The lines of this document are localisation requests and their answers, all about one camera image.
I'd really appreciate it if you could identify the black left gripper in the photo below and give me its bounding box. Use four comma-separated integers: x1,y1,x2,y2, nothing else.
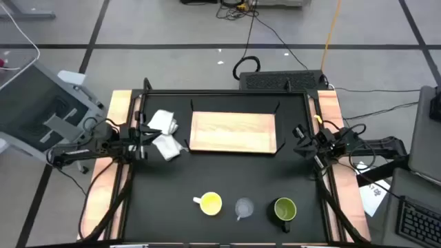
119,110,163,161

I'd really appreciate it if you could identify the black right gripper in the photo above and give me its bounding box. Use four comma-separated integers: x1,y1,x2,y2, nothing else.
292,124,345,169

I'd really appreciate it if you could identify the dark green mug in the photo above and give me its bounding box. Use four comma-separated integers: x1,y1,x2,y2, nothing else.
267,196,298,234

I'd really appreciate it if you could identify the yellow mug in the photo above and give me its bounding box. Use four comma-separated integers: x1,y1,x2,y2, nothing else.
192,192,223,217

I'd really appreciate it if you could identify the white crumpled towel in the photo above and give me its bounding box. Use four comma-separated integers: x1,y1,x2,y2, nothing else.
146,109,189,162

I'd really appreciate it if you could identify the white paper sheet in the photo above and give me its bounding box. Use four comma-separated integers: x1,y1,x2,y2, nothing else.
354,161,392,218

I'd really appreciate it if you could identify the grey office chair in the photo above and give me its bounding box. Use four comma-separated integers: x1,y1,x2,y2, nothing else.
0,58,106,173

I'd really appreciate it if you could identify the black keyboard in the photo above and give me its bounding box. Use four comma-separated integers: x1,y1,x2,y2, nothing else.
395,195,441,248

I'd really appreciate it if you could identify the black desk device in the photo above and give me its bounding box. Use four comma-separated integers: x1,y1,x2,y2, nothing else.
429,94,441,122

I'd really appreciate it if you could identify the grey equipment box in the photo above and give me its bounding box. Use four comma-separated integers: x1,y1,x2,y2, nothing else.
254,0,313,8

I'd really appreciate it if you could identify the grey table foot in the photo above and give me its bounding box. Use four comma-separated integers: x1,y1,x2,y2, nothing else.
0,0,57,21

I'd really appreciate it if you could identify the wooden shelf with black frame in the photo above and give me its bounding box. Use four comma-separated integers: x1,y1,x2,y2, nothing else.
184,99,287,158

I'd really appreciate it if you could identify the black aluminium table frame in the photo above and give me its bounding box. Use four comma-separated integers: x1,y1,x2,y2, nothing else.
76,77,372,248

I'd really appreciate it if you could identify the coiled black cable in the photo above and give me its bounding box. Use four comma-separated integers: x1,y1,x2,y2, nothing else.
232,55,262,81

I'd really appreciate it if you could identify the orange cable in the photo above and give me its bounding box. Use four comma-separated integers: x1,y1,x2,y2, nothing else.
320,0,342,72

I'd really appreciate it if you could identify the tangled cable bundle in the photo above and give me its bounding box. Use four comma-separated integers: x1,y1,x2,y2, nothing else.
215,0,260,21

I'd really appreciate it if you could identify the white cable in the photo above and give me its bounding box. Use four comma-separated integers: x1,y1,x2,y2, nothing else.
0,3,41,72

